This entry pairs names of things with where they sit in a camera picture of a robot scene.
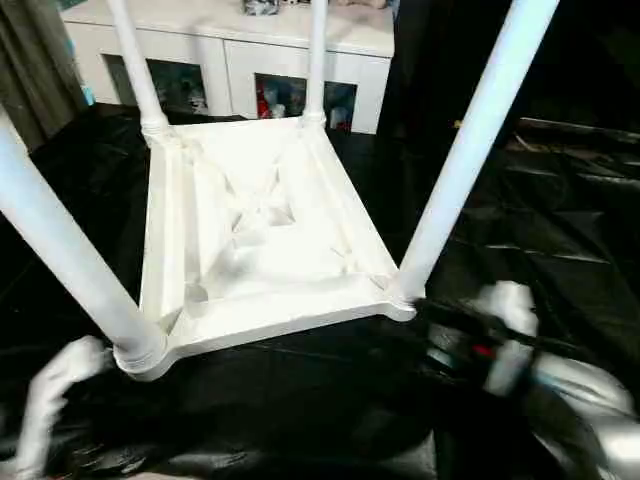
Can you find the black work mat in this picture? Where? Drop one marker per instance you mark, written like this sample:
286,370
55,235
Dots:
325,410

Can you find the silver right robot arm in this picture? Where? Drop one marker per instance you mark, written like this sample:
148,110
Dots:
590,400

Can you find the grey curtain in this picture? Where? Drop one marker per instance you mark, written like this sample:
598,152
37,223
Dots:
35,65

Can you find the pale blue small box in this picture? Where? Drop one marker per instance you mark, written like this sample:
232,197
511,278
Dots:
89,96

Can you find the grey metal rod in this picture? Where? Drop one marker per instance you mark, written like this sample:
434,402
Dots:
585,129

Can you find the white glass-door cabinet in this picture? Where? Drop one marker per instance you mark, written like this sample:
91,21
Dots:
235,50

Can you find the black backdrop cloth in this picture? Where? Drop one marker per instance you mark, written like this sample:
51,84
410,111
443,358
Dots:
575,55

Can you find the grey patterned ornament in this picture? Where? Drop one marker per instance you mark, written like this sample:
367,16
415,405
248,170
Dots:
261,6

